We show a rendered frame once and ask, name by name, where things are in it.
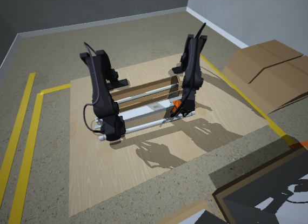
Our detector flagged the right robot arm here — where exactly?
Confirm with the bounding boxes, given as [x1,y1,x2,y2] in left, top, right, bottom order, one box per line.
[79,50,129,141]

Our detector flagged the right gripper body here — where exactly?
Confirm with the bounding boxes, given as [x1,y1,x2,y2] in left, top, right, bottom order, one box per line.
[101,116,126,135]

